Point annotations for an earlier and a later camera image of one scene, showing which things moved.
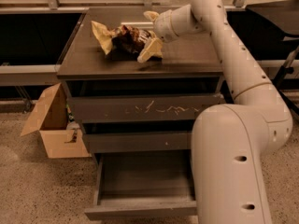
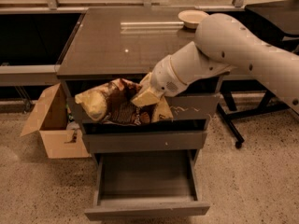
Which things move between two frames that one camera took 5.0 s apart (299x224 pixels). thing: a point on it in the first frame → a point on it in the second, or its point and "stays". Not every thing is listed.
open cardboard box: (50, 118) stays
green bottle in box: (70, 115) stays
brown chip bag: (124, 43) → (112, 103)
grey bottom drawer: (144, 184) stays
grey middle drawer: (137, 135) stays
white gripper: (163, 26) → (163, 76)
